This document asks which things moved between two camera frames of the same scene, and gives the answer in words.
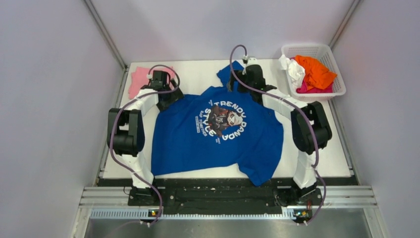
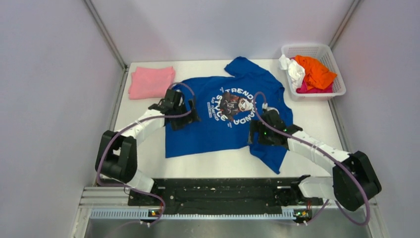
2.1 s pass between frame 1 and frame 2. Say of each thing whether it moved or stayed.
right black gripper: moved
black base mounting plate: stayed
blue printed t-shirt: moved
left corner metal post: stayed
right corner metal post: stayed
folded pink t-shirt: stayed
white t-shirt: stayed
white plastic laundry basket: stayed
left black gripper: moved
